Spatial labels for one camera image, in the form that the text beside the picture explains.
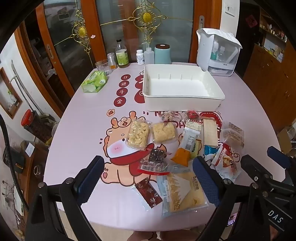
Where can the white wall switch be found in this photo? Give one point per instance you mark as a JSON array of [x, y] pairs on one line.
[[230, 10]]

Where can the dark red starred bar packet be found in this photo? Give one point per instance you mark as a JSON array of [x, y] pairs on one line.
[[148, 193]]

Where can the clear packet of brown pastry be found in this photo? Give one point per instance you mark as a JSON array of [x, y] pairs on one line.
[[233, 136]]

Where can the cardboard box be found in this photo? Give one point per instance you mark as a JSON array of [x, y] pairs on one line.
[[284, 141]]

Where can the rice cracker packet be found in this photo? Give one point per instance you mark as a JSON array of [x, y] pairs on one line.
[[163, 132]]

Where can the blue snack packet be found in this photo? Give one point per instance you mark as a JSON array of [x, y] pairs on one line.
[[210, 151]]

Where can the white water filter pitcher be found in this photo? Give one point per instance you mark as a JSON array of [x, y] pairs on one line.
[[205, 51]]

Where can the small metal tin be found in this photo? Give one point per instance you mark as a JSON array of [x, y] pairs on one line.
[[111, 60]]

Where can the clear drinking glass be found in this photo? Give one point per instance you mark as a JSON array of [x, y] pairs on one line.
[[102, 67]]

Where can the red lidded jar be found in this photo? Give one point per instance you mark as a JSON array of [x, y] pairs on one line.
[[34, 125]]

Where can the wooden framed mirror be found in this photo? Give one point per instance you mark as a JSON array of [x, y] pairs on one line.
[[10, 95]]

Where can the clear nut snack packet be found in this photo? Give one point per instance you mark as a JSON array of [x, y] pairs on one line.
[[172, 116]]

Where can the black bag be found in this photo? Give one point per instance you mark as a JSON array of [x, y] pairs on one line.
[[13, 160]]

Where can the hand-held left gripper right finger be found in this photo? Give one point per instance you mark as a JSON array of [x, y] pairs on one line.
[[204, 180]]

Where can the white plastic bin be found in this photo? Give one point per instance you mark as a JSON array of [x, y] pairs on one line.
[[178, 85]]

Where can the beige wafer packet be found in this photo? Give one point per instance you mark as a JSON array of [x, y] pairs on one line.
[[210, 133]]

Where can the white pill bottle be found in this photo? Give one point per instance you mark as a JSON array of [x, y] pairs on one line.
[[140, 58]]

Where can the wooden cabinet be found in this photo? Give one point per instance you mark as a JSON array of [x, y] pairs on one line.
[[266, 76]]

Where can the dark snack packet red label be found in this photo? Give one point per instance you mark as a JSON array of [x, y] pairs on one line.
[[155, 162]]

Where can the red and white snack packet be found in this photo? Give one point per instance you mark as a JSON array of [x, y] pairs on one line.
[[225, 162]]

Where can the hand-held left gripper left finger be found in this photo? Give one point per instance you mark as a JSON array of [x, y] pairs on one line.
[[83, 191]]

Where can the large bread packet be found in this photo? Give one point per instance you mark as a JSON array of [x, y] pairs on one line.
[[182, 194]]

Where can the teal canister with brown lid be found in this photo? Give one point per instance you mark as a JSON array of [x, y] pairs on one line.
[[163, 55]]

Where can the green tissue pack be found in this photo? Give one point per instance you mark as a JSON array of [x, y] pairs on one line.
[[95, 81]]

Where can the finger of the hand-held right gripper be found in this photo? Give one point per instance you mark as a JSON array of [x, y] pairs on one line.
[[254, 169], [278, 157]]

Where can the pale yellow snack packet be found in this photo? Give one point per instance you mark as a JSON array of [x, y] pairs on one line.
[[138, 135]]

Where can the red wrapped candy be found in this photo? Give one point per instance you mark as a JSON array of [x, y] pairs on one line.
[[192, 114]]

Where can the white and orange snack packet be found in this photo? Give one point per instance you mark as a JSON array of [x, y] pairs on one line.
[[188, 143]]

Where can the wooden glass door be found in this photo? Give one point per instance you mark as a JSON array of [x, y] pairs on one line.
[[161, 23], [57, 46]]

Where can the glass bottle with green label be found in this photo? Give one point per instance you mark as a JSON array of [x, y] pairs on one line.
[[121, 56]]

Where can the white squeeze bottle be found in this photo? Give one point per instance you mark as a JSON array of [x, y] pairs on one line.
[[148, 58]]

